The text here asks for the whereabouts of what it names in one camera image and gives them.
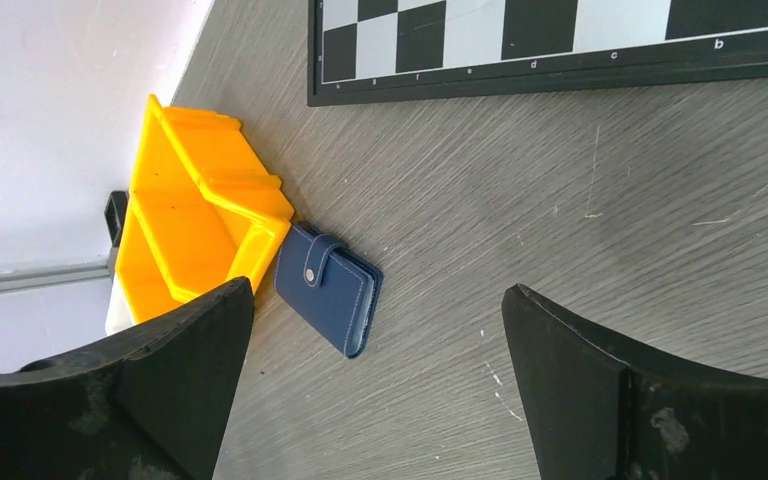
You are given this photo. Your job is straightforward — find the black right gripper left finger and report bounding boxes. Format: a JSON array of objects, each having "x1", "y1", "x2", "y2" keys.
[{"x1": 0, "y1": 277, "x2": 255, "y2": 479}]

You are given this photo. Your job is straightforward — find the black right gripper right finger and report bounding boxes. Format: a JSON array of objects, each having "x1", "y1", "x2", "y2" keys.
[{"x1": 501, "y1": 285, "x2": 768, "y2": 479}]

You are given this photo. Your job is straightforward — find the blue leather card holder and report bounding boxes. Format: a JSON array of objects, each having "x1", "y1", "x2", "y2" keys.
[{"x1": 273, "y1": 223, "x2": 383, "y2": 359}]

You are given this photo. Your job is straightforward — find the white plastic bin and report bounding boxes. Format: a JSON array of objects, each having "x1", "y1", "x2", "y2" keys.
[{"x1": 105, "y1": 275, "x2": 136, "y2": 336}]

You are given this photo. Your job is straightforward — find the orange plastic bin right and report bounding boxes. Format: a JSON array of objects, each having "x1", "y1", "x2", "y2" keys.
[{"x1": 115, "y1": 95, "x2": 295, "y2": 323}]

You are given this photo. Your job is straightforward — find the black white chessboard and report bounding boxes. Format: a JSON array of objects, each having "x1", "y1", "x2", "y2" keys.
[{"x1": 307, "y1": 0, "x2": 768, "y2": 106}]

